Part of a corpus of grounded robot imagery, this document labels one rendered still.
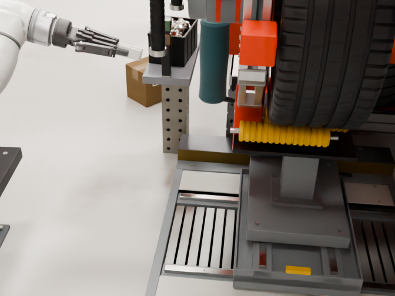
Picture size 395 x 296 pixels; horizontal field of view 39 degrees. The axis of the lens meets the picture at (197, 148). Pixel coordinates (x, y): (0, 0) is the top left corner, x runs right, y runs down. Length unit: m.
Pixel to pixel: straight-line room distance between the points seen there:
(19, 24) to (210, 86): 0.58
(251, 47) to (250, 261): 0.72
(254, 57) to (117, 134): 1.41
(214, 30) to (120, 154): 0.92
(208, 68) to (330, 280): 0.71
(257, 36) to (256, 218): 0.69
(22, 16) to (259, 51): 0.65
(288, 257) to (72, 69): 1.86
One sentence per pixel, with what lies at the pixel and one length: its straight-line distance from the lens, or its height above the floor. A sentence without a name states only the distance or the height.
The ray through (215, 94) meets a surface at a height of 0.51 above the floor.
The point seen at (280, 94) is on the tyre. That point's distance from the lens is 1.27.
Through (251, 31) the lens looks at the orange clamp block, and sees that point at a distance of 1.17.
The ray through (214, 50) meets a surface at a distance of 1.64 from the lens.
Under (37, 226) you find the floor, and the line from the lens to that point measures 2.04.
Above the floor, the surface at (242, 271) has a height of 0.16.
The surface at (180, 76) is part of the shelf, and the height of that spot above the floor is 0.45.
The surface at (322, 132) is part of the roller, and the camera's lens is 1.52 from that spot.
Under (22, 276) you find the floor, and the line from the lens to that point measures 1.87.
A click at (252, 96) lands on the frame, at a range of 1.47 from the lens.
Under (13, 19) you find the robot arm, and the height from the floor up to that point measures 0.81.
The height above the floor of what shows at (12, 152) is 0.30.
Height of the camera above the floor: 1.30
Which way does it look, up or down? 33 degrees down
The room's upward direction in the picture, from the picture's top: 1 degrees clockwise
